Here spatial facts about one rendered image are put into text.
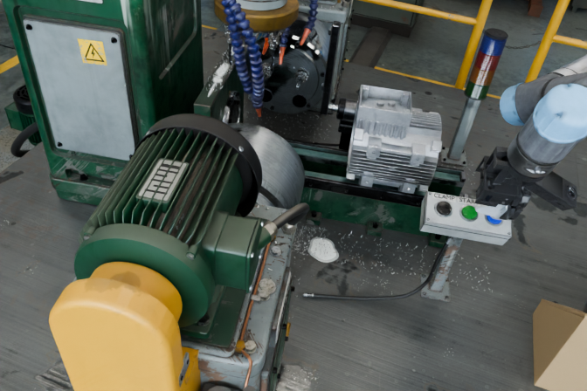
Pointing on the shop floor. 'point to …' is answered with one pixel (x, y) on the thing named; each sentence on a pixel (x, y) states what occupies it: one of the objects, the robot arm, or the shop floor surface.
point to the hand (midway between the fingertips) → (498, 212)
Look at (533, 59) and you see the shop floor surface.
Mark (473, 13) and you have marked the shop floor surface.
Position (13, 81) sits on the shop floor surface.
